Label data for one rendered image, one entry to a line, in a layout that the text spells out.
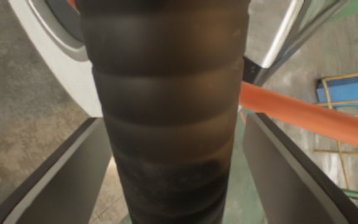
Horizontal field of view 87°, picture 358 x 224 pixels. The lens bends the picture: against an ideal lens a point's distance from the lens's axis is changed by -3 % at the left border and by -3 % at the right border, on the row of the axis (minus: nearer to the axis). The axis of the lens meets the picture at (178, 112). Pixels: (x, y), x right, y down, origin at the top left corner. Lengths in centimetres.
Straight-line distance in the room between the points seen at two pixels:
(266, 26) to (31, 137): 122
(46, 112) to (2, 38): 43
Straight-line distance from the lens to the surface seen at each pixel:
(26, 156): 130
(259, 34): 22
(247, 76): 24
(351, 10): 487
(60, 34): 78
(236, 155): 222
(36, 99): 130
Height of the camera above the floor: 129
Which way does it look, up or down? 52 degrees down
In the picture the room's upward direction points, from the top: 84 degrees clockwise
